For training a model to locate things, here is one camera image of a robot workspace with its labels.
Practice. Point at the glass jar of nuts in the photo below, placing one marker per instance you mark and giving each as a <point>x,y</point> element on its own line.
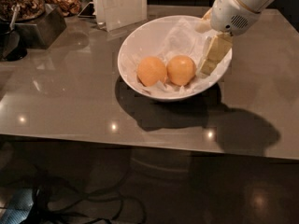
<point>29,9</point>

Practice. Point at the black cup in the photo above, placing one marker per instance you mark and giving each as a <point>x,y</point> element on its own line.
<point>11,45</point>

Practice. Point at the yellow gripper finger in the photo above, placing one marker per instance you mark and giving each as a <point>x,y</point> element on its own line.
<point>204,23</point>
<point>215,50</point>

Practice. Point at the orange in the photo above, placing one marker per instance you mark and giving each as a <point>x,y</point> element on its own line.
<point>181,70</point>
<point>151,70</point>

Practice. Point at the white ceramic bowl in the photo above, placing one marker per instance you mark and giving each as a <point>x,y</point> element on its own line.
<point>146,38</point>

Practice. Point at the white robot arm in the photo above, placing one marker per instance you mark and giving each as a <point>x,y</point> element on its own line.
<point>253,5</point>

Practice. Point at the white paper napkin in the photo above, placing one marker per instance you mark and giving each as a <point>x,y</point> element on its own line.
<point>180,38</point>

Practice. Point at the metal spoon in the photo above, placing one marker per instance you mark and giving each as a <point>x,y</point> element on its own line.
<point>15,9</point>

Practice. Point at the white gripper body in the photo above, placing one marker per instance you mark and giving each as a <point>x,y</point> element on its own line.
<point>231,13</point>

